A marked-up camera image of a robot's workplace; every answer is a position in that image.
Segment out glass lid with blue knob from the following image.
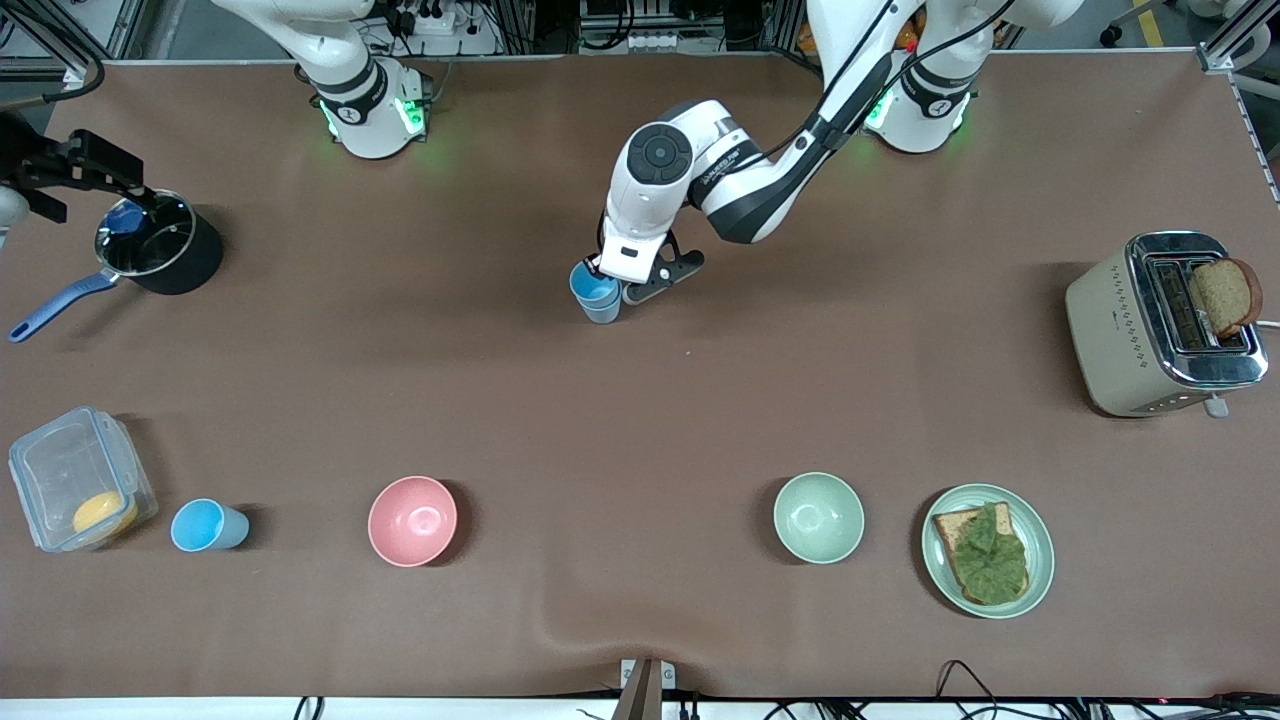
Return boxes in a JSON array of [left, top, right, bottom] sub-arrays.
[[95, 192, 196, 278]]

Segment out orange snack packs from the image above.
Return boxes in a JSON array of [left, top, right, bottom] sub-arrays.
[[795, 10, 921, 53]]

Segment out clear plastic food container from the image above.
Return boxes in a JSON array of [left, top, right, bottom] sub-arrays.
[[8, 405, 159, 554]]

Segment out pale green bowl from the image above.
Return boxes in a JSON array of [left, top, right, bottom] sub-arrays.
[[772, 471, 866, 566]]

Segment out pink bowl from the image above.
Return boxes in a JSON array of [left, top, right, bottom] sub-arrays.
[[367, 475, 459, 568]]

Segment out yellow round food piece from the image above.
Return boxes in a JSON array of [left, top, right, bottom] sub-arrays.
[[72, 490, 139, 538]]

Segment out toast slice under lettuce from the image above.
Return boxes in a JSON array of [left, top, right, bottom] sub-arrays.
[[932, 502, 1031, 607]]

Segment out green lettuce leaf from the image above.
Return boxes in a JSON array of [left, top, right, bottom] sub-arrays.
[[948, 503, 1029, 605]]

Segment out beige and chrome toaster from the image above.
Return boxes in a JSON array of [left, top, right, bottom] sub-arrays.
[[1064, 230, 1271, 419]]

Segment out pale green plate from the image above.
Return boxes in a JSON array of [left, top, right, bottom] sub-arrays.
[[921, 484, 1056, 620]]

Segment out brown bread slice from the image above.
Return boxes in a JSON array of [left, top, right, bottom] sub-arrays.
[[1188, 257, 1264, 339]]

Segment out aluminium frame profile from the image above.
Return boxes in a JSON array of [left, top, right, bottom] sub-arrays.
[[0, 0, 151, 86], [1195, 0, 1280, 76]]

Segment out black saucepan with blue handle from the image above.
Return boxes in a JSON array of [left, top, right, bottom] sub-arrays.
[[8, 188, 225, 344]]

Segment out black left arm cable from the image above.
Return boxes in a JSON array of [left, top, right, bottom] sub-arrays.
[[765, 0, 1016, 166]]

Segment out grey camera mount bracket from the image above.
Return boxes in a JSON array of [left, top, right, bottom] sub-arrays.
[[618, 657, 678, 720]]

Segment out black looped cable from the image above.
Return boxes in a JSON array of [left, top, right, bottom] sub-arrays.
[[933, 658, 1001, 713]]

